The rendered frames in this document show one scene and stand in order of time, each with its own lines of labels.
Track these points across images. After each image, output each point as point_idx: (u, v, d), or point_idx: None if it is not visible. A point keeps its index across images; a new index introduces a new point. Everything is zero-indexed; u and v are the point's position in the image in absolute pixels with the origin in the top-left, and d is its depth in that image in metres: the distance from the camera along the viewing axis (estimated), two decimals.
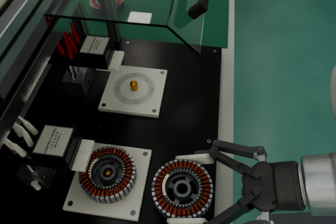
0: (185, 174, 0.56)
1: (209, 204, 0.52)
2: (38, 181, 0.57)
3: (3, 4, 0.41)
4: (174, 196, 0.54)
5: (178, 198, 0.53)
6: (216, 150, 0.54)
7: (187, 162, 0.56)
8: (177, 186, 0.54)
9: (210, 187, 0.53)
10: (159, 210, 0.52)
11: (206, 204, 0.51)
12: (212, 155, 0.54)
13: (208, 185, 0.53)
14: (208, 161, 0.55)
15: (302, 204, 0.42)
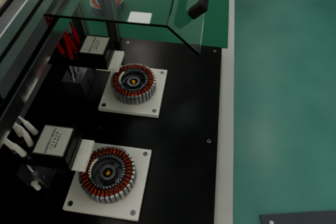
0: (137, 75, 0.75)
1: (152, 91, 0.71)
2: (38, 181, 0.57)
3: (3, 4, 0.41)
4: (127, 87, 0.73)
5: (130, 88, 0.72)
6: None
7: (139, 65, 0.75)
8: (130, 81, 0.74)
9: (154, 80, 0.72)
10: (115, 94, 0.71)
11: (149, 90, 0.70)
12: None
13: (152, 78, 0.72)
14: None
15: None
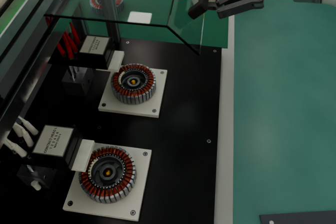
0: (137, 75, 0.75)
1: (152, 91, 0.71)
2: (38, 181, 0.57)
3: (3, 4, 0.41)
4: (127, 87, 0.73)
5: (130, 88, 0.72)
6: None
7: (139, 65, 0.75)
8: (130, 81, 0.74)
9: (154, 80, 0.72)
10: (115, 94, 0.71)
11: (149, 90, 0.70)
12: None
13: (152, 78, 0.72)
14: None
15: None
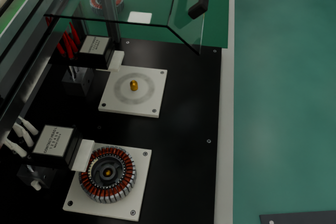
0: None
1: None
2: (38, 181, 0.57)
3: (3, 4, 0.41)
4: None
5: None
6: None
7: None
8: None
9: None
10: None
11: None
12: None
13: None
14: None
15: None
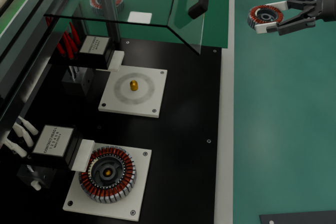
0: (268, 14, 0.96)
1: None
2: (38, 181, 0.57)
3: (3, 4, 0.41)
4: None
5: None
6: None
7: (272, 6, 0.96)
8: (263, 16, 0.95)
9: (282, 18, 0.93)
10: (251, 22, 0.93)
11: None
12: (288, 2, 0.93)
13: (282, 16, 0.92)
14: (285, 7, 0.95)
15: (335, 10, 0.79)
